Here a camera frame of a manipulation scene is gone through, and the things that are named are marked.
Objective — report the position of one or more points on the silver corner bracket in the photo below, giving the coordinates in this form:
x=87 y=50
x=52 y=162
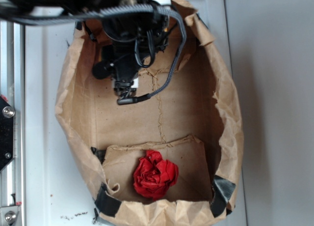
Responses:
x=10 y=216

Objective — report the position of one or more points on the brown paper bag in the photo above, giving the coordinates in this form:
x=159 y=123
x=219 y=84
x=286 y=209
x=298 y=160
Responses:
x=195 y=123

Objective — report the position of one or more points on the aluminium frame rail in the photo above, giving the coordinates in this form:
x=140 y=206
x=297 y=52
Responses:
x=12 y=88

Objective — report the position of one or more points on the black metal bracket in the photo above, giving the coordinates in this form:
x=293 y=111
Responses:
x=7 y=114

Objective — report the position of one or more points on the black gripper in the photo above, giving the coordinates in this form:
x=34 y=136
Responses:
x=146 y=29

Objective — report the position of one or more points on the crumpled red cloth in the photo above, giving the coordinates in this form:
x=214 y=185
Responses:
x=154 y=175

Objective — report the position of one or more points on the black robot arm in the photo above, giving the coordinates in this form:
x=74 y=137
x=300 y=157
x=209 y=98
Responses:
x=48 y=12

